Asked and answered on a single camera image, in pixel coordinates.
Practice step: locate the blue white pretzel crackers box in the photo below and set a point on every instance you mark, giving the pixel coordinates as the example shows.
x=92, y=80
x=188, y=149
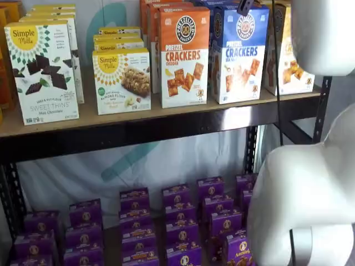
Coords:
x=241, y=55

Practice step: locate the Simple Mills almond bars box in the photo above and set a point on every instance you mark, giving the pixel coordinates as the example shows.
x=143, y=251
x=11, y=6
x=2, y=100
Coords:
x=122, y=30
x=116, y=36
x=122, y=97
x=119, y=45

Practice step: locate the yellow orange snack box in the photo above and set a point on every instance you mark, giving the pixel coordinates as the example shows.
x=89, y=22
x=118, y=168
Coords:
x=14, y=8

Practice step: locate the purple Annie's snack box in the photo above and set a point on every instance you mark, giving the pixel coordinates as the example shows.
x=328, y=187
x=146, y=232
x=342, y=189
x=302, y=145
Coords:
x=30, y=261
x=140, y=259
x=83, y=259
x=33, y=245
x=136, y=219
x=138, y=238
x=83, y=237
x=134, y=199
x=84, y=212
x=41, y=221

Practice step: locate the black metal shelving frame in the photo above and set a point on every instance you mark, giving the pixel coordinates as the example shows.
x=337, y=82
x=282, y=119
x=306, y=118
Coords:
x=138, y=133

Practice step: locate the plain orange snack box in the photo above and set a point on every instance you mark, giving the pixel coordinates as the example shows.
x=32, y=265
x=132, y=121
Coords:
x=5, y=69

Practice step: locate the purple Annie's box teal label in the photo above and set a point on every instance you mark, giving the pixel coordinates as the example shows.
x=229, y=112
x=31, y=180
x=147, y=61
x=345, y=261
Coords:
x=246, y=199
x=245, y=181

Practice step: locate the Simple Mills sweet thins box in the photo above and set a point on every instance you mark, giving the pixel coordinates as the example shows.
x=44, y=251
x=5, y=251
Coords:
x=52, y=7
x=41, y=105
x=50, y=14
x=78, y=41

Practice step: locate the purple Annie's box chocolate picture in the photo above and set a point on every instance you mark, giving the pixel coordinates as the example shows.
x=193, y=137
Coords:
x=217, y=206
x=238, y=252
x=227, y=223
x=210, y=188

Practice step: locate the yellow white pretzel crackers box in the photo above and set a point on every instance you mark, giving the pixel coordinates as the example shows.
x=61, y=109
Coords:
x=288, y=77

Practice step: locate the wooden shelf board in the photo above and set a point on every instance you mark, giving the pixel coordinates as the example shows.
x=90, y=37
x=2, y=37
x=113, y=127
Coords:
x=124, y=119
x=112, y=246

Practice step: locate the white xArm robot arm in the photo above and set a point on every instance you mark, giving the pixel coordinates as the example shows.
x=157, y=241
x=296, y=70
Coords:
x=305, y=180

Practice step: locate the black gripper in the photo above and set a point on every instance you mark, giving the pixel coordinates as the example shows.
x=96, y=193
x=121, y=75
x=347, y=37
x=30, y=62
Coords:
x=245, y=7

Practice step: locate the orange white pretzel crackers box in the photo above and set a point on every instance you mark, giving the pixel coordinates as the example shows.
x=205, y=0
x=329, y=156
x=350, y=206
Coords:
x=142, y=16
x=152, y=41
x=183, y=55

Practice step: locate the purple Annie's box orange label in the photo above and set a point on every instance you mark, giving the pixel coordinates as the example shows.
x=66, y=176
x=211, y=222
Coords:
x=181, y=234
x=180, y=213
x=183, y=257
x=176, y=195

